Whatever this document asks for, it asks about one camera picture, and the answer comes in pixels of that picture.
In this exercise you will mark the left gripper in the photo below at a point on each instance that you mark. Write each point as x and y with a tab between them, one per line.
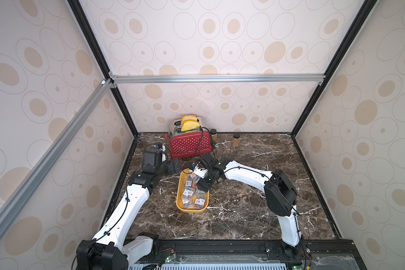
171	168

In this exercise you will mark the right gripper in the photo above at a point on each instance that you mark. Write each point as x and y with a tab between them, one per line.
206	180

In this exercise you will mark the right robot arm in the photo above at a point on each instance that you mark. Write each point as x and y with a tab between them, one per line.
280	193

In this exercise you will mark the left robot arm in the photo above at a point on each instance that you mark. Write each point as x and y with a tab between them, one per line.
128	209

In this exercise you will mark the yellow storage tray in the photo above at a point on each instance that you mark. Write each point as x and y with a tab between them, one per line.
188	205

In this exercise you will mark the left spice jar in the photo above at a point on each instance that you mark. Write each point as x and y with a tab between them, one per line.
213	133

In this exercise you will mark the spice jar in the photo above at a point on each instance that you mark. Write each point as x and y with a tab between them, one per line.
213	133
236	140

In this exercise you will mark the red toaster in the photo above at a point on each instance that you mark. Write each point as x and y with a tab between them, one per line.
190	143

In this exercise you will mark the right spice jar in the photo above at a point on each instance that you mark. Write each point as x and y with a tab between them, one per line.
236	140

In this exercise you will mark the yellow toast slice front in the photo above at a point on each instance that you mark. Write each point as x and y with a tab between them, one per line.
190	125

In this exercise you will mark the yellow toast slice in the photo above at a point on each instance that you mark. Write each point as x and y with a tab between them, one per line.
190	125
189	117

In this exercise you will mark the yellow toast slice rear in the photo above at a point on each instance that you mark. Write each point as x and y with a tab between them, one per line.
189	117

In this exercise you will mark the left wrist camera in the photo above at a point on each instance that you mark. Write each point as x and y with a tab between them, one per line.
161	146

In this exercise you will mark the horizontal aluminium rail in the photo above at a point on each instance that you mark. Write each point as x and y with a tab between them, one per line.
250	78

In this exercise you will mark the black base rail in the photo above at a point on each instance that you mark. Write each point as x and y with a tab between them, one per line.
341	254

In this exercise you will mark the left aluminium rail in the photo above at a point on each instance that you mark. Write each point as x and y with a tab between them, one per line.
17	201

